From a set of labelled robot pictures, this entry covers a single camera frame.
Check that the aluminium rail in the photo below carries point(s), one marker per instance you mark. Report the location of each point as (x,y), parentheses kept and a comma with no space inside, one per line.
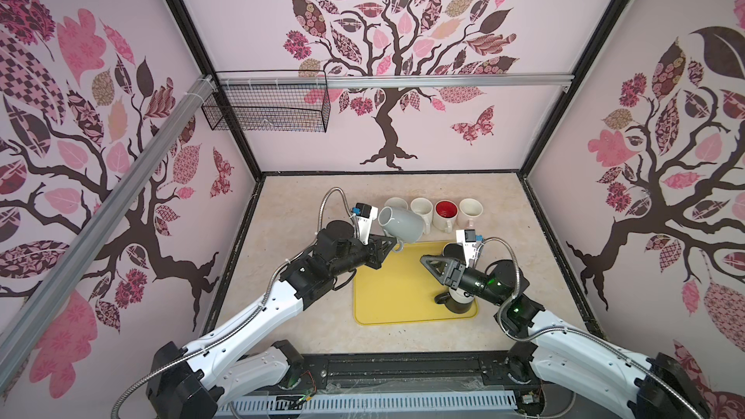
(436,81)
(31,322)

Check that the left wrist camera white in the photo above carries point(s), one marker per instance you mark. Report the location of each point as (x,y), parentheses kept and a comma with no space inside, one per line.
(364,216)

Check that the white slotted cable duct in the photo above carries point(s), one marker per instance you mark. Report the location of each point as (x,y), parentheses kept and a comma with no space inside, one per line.
(296,406)

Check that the black wire basket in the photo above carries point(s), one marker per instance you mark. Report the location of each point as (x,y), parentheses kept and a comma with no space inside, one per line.
(270,100)

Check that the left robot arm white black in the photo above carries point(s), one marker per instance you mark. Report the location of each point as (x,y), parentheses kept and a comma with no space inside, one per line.
(244,326)

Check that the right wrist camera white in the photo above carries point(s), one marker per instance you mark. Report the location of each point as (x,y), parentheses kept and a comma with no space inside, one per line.
(471,242)

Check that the left aluminium rail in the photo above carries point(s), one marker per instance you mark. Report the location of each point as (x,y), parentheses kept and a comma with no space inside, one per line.
(31,322)

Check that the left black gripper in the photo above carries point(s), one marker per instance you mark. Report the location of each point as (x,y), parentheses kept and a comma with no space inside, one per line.
(375,246)

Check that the black mug white base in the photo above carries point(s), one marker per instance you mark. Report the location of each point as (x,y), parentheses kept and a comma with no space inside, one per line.
(456,301)

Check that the all black mug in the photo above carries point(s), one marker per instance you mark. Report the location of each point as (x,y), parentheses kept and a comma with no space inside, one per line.
(454,251)

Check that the white mug red interior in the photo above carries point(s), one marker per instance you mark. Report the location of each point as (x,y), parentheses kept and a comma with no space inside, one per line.
(445,216)

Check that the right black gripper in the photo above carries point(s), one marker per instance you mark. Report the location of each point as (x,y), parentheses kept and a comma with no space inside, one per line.
(454,271)

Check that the pale pink mug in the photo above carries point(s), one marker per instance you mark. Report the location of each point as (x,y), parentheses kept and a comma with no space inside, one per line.
(470,211)

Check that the light blue mug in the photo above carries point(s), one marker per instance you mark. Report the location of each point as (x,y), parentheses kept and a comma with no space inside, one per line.
(397,203)

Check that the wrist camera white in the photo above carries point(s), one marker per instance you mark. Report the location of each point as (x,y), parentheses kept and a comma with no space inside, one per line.
(364,216)
(471,242)

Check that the white ribbed-base mug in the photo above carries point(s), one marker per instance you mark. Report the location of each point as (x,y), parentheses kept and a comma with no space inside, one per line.
(424,209)

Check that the grey mug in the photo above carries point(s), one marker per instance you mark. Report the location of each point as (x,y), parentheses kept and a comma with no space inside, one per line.
(404,226)

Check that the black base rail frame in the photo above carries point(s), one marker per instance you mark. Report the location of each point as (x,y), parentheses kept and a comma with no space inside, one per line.
(502,368)

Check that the yellow plastic tray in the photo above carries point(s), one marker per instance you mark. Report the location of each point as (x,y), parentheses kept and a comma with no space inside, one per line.
(402,290)

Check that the back aluminium rail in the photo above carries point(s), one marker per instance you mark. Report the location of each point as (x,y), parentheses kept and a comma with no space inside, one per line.
(436,81)

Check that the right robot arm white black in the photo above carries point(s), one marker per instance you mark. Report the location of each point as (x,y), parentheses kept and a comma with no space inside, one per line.
(582,343)

